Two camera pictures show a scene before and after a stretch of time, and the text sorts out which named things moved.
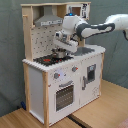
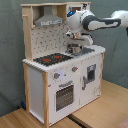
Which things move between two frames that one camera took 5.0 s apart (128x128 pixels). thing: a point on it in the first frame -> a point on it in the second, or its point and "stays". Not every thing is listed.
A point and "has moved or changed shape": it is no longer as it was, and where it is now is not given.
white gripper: (66, 40) -> (85, 38)
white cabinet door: (90, 79) stays
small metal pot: (59, 52) has moved or changed shape
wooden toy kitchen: (58, 81) stays
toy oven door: (64, 99) stays
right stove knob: (74, 68) stays
